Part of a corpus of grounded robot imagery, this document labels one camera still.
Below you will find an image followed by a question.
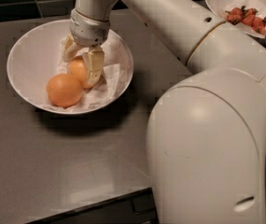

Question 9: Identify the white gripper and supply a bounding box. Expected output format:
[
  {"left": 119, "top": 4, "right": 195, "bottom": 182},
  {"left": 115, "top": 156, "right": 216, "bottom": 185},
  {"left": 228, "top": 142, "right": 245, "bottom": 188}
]
[{"left": 62, "top": 9, "right": 110, "bottom": 85}]

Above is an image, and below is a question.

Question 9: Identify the orange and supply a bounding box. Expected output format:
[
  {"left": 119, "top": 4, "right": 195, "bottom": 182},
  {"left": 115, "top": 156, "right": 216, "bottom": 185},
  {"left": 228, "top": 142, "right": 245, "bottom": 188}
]
[
  {"left": 67, "top": 56, "right": 102, "bottom": 89},
  {"left": 46, "top": 74, "right": 82, "bottom": 108}
]

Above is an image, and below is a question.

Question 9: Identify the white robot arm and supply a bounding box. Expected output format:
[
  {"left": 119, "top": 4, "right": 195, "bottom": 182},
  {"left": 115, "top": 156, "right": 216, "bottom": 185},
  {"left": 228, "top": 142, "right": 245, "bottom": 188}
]
[{"left": 70, "top": 0, "right": 266, "bottom": 224}]

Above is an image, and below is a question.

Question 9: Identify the orange at bowl front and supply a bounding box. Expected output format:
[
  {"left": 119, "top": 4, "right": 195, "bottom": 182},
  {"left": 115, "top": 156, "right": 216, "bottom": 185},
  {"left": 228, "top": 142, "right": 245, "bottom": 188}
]
[{"left": 46, "top": 74, "right": 82, "bottom": 108}]

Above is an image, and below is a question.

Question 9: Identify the large white bowl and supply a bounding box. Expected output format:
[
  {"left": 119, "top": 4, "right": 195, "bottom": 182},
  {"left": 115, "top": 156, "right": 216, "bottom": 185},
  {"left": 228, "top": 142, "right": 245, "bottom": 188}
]
[{"left": 6, "top": 19, "right": 134, "bottom": 116}]

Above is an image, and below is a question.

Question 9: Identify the white crumpled paper liner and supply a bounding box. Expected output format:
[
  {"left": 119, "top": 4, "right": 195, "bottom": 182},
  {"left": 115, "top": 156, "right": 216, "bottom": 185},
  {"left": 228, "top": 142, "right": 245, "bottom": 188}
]
[{"left": 44, "top": 30, "right": 133, "bottom": 114}]

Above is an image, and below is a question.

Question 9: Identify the red strawberries pile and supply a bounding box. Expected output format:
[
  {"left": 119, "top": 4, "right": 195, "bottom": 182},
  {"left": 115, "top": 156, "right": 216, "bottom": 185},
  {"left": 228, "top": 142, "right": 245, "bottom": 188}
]
[{"left": 225, "top": 6, "right": 266, "bottom": 35}]

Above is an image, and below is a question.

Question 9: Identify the white paper under strawberries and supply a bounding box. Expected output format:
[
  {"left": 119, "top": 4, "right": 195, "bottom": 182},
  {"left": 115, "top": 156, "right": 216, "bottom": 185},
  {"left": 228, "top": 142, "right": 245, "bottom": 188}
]
[{"left": 221, "top": 0, "right": 266, "bottom": 38}]

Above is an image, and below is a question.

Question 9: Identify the dark drawer front with handle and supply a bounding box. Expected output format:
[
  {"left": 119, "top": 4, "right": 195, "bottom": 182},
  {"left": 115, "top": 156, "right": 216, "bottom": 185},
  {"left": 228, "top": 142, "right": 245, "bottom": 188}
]
[{"left": 27, "top": 188, "right": 159, "bottom": 224}]

